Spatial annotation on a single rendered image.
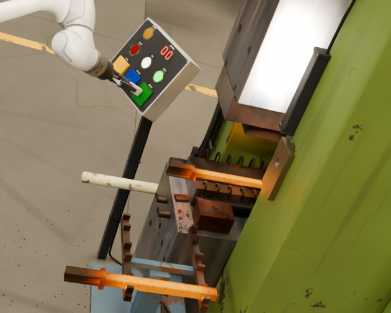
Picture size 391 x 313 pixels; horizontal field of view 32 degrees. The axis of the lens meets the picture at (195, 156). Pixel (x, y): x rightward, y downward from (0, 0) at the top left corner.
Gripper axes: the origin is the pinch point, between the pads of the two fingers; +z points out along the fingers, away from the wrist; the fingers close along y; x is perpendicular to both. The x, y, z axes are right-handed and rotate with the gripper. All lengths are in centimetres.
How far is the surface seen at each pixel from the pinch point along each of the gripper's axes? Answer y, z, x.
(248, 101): 59, -19, 29
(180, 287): 94, -31, -18
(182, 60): 3.7, 5.5, 20.2
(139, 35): -23.4, 5.6, 14.9
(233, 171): 48, 17, 5
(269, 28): 58, -33, 48
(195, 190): 53, 0, -6
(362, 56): 90, -38, 57
